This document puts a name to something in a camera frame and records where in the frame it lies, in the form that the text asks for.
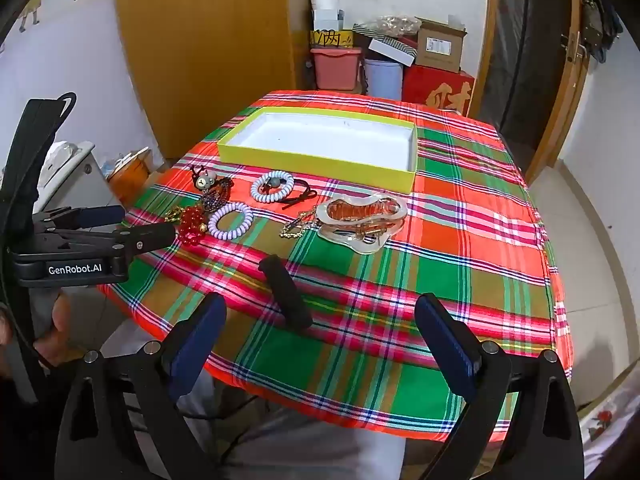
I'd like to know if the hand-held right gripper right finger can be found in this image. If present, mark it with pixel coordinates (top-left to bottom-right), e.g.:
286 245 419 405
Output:
414 292 586 480

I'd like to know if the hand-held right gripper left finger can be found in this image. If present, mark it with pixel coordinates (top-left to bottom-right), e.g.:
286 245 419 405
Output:
54 292 228 480

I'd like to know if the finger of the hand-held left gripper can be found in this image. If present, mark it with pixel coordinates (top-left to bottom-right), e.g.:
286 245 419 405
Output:
70 205 126 229
112 222 177 263

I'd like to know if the red bead bracelet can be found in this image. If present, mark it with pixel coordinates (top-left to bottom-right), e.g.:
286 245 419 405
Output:
165 205 207 248

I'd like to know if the plain lilac spiral hair tie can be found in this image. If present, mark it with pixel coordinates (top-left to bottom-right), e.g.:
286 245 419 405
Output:
207 202 255 240

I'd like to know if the dark beaded pendant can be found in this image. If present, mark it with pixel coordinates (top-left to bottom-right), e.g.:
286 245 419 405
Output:
197 177 235 211

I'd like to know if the bear charm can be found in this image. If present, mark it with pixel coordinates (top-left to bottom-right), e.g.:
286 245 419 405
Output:
190 165 218 192

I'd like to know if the black hair band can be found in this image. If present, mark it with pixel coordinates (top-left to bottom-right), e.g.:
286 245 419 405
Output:
258 254 314 333

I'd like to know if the lilac spiral hair tie with button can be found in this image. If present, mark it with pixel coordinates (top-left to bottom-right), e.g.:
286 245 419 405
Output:
250 170 319 210

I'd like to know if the clear amber hair claw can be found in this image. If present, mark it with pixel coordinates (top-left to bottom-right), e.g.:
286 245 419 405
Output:
320 220 403 256

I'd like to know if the silver hair clip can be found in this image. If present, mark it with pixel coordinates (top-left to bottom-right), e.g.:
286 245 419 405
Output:
279 205 321 240

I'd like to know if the clear bagged accessory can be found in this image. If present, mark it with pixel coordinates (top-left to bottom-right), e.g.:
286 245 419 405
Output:
315 191 409 226

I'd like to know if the yellow-green cardboard box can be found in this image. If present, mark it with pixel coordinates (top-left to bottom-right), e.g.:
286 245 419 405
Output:
216 106 419 195

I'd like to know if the person's left hand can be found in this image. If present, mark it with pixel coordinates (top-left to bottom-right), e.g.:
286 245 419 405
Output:
32 292 76 373

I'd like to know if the white cabinet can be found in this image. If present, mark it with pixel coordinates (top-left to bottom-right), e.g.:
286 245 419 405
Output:
0 141 126 213

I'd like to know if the orange basket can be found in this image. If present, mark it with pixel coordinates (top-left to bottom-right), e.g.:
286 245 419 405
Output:
105 147 153 197

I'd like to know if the plaid tablecloth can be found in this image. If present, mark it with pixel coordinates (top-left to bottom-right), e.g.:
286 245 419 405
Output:
97 90 573 443

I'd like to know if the floral cloth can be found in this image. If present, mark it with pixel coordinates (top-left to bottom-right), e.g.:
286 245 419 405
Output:
577 365 640 463

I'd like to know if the wooden wardrobe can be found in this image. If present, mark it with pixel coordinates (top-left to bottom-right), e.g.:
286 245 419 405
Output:
114 0 316 161

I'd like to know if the red cardboard box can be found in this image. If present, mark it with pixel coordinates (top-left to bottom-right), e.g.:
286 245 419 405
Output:
402 65 476 117

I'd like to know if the pink plastic bin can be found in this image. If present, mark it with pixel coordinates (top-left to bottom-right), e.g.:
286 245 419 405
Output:
310 47 363 92

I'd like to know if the yellow printed box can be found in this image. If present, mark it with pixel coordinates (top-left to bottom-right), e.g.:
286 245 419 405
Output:
309 29 356 50

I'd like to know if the lavender bucket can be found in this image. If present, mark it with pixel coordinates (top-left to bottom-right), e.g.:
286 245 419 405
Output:
363 58 404 101

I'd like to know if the small white box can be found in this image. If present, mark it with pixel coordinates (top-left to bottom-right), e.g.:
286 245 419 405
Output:
311 0 346 31

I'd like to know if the brown cardboard box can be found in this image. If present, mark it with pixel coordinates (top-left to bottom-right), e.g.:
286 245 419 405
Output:
415 17 468 73

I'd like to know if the striped white box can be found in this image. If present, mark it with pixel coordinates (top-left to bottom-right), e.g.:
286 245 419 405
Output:
352 24 418 67

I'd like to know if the clear plastic bag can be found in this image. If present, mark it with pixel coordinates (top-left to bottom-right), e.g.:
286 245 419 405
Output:
365 15 423 37

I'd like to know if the dark hanging bag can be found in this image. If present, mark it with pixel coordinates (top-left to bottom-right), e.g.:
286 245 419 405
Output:
580 0 623 63

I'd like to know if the wooden door frame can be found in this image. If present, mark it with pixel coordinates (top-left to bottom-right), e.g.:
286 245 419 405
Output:
477 0 593 183

